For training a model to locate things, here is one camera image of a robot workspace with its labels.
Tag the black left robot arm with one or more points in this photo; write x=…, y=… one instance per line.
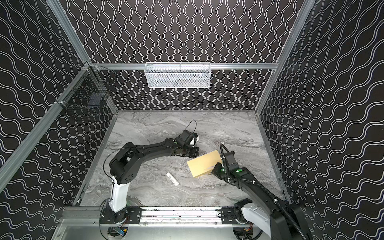
x=126, y=164

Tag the aluminium corner post left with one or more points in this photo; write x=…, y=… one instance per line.
x=69, y=30

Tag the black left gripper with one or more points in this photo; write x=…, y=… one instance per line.
x=190, y=149

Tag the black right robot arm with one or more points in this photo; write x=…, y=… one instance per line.
x=277, y=218

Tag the small glue stick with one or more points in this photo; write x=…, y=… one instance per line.
x=173, y=179

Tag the aluminium back crossbar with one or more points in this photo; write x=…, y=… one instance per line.
x=184, y=66

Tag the aluminium corner post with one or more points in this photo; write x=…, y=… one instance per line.
x=69, y=30
x=298, y=25

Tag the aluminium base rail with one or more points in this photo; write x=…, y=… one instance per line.
x=167, y=216

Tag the white wire basket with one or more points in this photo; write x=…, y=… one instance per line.
x=177, y=79

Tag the aluminium corner post right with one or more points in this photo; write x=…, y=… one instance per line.
x=298, y=25

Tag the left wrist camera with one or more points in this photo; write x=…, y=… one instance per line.
x=194, y=141

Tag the aluminium left side rail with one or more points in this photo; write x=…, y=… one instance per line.
x=19, y=156

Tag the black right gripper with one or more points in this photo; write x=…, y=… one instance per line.
x=218, y=169

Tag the black wire basket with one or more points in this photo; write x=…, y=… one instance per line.
x=88, y=101

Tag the tan kraft envelope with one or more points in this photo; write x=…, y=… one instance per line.
x=204, y=164

